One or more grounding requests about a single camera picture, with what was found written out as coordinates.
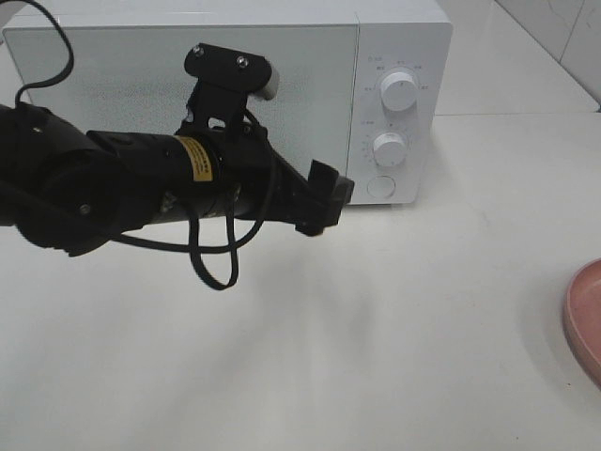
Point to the white microwave knob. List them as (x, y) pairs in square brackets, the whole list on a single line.
[(398, 90), (390, 149)]

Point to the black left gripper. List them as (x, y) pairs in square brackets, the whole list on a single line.
[(243, 173)]

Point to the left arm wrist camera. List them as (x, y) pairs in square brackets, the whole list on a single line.
[(225, 79)]

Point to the white microwave oven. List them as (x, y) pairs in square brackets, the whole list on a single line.
[(414, 35)]

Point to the pink round plate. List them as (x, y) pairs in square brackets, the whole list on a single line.
[(581, 318)]

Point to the round white door button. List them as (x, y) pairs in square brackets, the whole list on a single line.
[(381, 187)]

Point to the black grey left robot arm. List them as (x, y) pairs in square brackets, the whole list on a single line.
[(69, 190)]

